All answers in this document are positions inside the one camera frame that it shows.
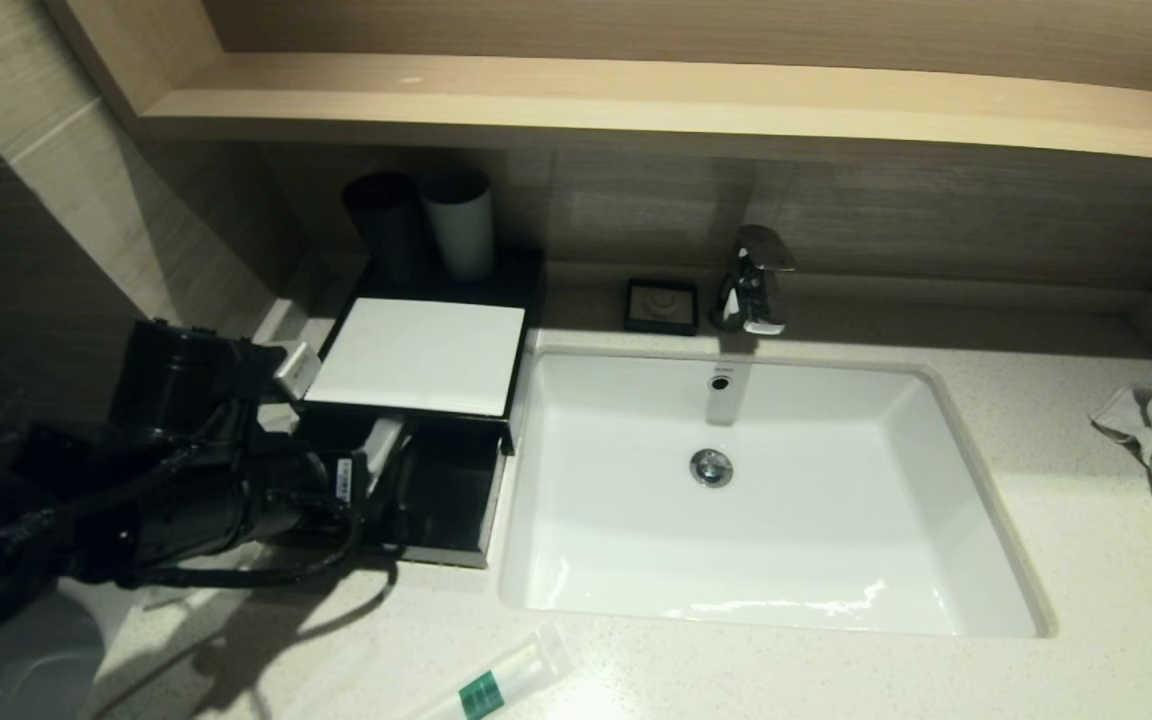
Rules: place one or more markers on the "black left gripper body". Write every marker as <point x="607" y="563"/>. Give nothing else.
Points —
<point x="361" y="480"/>

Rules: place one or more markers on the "long toothbrush packet green label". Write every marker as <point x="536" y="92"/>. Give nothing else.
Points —
<point x="386" y="445"/>

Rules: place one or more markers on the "black box drawer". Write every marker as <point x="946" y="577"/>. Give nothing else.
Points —
<point x="446" y="500"/>

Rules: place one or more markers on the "clear toothbrush packet green label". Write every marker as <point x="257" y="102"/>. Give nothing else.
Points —
<point x="506" y="675"/>

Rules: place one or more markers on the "black plastic cup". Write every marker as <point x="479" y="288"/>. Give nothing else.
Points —
<point x="391" y="230"/>

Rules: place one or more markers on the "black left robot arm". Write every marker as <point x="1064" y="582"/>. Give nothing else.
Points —
<point x="186" y="520"/>

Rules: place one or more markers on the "black box with white top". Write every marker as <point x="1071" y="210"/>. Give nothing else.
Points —
<point x="416" y="355"/>

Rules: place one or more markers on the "black cup tray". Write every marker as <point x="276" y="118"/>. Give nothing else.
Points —
<point x="516" y="275"/>

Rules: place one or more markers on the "grey plastic cup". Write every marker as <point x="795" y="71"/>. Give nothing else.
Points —
<point x="461" y="235"/>

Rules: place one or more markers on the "black square soap dish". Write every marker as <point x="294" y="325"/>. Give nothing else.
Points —
<point x="661" y="305"/>

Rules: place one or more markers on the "chrome drain stopper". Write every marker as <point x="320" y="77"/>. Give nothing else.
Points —
<point x="711" y="468"/>

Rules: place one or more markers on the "grey rounded fixture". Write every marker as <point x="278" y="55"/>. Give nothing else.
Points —
<point x="36" y="670"/>

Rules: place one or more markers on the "chrome faucet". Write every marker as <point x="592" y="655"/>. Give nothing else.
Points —
<point x="751" y="285"/>

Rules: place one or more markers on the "light wooden shelf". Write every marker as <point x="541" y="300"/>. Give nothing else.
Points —
<point x="636" y="100"/>

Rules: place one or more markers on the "white ceramic sink basin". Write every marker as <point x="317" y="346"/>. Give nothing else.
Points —
<point x="836" y="500"/>

